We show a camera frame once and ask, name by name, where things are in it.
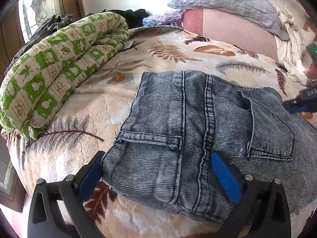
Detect cream leaf pattern fleece blanket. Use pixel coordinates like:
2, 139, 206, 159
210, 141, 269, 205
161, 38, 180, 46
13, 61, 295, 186
7, 26, 317, 238

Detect pink bed sheet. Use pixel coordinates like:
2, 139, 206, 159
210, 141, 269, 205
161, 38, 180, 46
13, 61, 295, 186
183, 9, 277, 60

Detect green white patterned quilt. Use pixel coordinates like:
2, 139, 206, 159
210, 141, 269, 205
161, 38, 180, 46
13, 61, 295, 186
1, 12, 129, 140

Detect purple plastic bag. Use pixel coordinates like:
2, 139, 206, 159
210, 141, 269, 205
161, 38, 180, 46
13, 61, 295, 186
142, 10, 185, 27

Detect cream crumpled cloth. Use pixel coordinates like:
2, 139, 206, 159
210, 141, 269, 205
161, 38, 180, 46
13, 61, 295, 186
274, 7, 316, 86

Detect blue grey denim pants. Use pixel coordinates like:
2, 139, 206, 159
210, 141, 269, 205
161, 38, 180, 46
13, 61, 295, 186
101, 70, 316, 222

